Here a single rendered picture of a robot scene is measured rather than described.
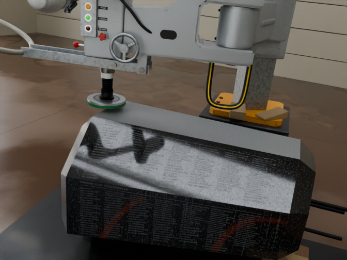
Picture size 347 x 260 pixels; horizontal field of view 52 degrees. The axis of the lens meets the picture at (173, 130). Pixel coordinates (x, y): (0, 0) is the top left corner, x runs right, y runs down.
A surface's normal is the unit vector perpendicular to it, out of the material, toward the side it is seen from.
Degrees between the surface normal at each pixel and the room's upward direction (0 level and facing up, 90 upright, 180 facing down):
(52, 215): 0
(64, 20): 90
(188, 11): 90
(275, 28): 90
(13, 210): 0
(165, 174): 45
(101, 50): 90
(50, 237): 0
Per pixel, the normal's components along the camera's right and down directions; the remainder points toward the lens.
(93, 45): -0.08, 0.36
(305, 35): -0.40, 0.31
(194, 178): -0.14, -0.42
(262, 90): 0.22, 0.39
